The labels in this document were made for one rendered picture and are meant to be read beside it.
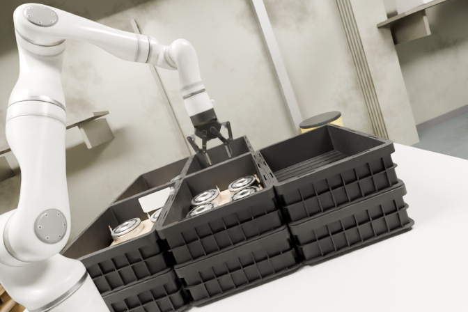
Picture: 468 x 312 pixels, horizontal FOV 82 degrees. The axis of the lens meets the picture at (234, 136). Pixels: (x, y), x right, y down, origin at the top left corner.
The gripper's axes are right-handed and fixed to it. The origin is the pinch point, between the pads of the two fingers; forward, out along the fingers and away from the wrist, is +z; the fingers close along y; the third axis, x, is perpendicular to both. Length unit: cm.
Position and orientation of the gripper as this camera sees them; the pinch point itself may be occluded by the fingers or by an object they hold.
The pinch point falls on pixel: (219, 155)
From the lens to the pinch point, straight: 81.9
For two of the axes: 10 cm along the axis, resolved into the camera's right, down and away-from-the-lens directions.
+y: 9.3, -3.6, -0.1
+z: 3.5, 9.2, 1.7
